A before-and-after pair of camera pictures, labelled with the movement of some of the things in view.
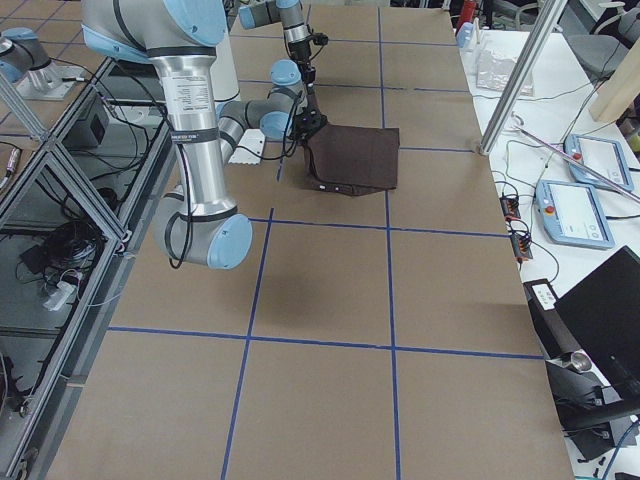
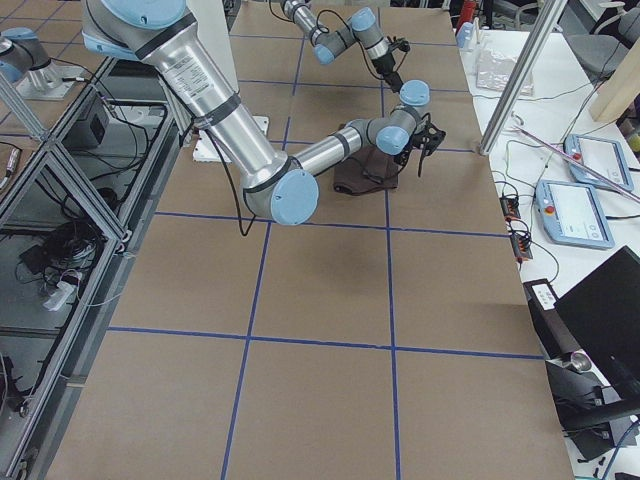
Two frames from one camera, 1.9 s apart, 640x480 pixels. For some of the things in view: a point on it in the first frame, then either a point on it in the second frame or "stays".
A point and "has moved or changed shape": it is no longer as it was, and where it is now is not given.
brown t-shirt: [352, 160] has moved or changed shape
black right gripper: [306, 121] -> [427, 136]
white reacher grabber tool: [576, 162] stays
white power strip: [62, 292] stays
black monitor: [603, 313] stays
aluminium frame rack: [74, 203] stays
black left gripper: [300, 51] -> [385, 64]
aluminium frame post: [552, 11] stays
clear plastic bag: [493, 73] stays
